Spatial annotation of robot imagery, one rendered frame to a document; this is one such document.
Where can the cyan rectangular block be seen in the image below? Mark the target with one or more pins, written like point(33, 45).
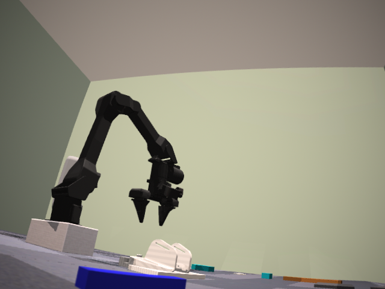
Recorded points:
point(202, 268)

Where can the small teal block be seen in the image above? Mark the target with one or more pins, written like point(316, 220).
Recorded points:
point(267, 275)

